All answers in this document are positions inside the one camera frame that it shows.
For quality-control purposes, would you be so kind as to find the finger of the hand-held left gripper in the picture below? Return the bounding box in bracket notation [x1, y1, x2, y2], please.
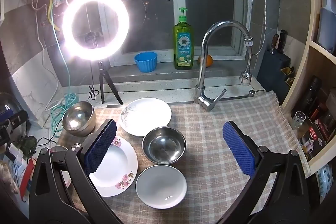
[0, 108, 28, 126]

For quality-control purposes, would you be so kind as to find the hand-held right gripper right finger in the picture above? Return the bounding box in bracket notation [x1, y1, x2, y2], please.
[223, 120, 311, 224]

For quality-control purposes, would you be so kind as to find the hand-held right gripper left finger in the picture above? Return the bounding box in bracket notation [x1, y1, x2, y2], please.
[28, 118, 117, 224]

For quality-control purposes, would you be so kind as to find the large steel bowl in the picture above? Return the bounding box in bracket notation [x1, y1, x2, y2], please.
[62, 101, 96, 137]

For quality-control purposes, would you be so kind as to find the white plate pink flower print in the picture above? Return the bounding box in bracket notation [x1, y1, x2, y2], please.
[88, 135, 139, 197]

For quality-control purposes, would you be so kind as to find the checked table cloth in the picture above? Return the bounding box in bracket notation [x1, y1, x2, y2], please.
[56, 91, 311, 224]

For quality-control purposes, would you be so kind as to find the round green power strip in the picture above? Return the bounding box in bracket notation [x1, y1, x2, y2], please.
[62, 93, 78, 107]

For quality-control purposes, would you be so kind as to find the white plate grey leaf print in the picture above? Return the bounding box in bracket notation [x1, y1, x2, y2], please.
[119, 98, 172, 137]

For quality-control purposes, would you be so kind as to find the red packet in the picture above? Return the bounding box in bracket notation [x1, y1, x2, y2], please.
[20, 158, 36, 201]

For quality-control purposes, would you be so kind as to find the small steel bowl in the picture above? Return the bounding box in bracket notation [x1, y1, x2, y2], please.
[142, 127, 186, 165]

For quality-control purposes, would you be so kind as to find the small clear glass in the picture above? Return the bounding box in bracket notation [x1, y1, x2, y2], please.
[291, 111, 306, 129]

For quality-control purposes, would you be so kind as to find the small white bowl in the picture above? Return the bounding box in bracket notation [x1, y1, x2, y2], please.
[136, 165, 188, 209]

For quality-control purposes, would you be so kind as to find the dark printed box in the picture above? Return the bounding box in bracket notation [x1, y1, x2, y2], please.
[299, 119, 336, 161]

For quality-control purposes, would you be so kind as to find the black tripod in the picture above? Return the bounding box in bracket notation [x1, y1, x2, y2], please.
[85, 31, 124, 105]

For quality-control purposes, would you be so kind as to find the dark knife block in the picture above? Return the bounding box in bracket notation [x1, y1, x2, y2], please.
[262, 49, 290, 93]

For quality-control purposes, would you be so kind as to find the chrome faucet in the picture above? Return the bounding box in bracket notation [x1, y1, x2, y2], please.
[194, 20, 254, 112]

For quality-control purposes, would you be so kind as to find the green utensil holder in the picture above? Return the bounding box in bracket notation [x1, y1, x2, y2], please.
[280, 67, 296, 87]

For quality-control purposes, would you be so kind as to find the dark glass bottle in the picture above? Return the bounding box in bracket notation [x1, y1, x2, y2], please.
[299, 77, 322, 119]

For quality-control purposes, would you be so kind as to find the orange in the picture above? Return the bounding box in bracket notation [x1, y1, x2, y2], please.
[198, 55, 214, 68]

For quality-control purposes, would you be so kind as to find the blue fluted cup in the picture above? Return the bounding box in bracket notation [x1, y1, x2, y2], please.
[134, 52, 158, 73]

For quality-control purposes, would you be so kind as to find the wooden shelf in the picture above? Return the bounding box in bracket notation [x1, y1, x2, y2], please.
[281, 0, 336, 177]

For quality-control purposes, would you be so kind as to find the green dish soap bottle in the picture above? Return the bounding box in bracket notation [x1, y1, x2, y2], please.
[173, 7, 194, 70]

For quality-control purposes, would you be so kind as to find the white and blue jug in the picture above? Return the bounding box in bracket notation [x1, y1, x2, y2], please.
[316, 0, 336, 54]

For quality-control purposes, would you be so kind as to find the green power cable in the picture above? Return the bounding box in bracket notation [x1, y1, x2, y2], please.
[50, 1, 79, 133]

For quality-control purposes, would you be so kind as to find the black ring light cable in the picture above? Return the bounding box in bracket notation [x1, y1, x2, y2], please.
[35, 61, 101, 147]

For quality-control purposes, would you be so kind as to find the brown handled knife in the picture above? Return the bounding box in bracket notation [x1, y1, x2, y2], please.
[270, 34, 279, 55]

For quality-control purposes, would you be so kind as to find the yellow gas hose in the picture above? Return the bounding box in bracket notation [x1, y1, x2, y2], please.
[48, 0, 60, 30]

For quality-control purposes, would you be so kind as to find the black handled knife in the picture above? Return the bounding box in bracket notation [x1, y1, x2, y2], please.
[278, 30, 288, 53]

